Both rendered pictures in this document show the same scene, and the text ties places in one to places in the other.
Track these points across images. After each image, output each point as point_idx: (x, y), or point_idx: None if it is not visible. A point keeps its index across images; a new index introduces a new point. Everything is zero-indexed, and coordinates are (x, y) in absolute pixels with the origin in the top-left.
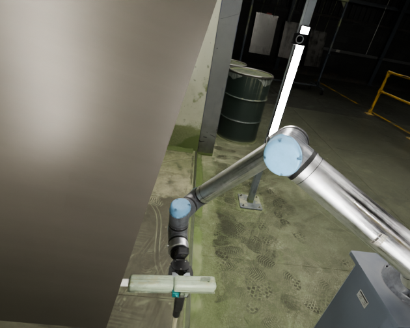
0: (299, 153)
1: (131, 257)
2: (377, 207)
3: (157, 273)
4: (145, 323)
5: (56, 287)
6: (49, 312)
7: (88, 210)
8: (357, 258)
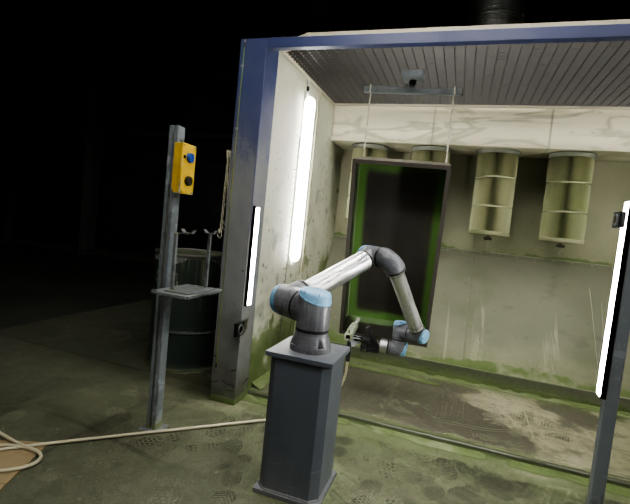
0: (359, 248)
1: (425, 408)
2: (332, 266)
3: (408, 415)
4: (365, 404)
5: (345, 300)
6: (344, 314)
7: None
8: (341, 345)
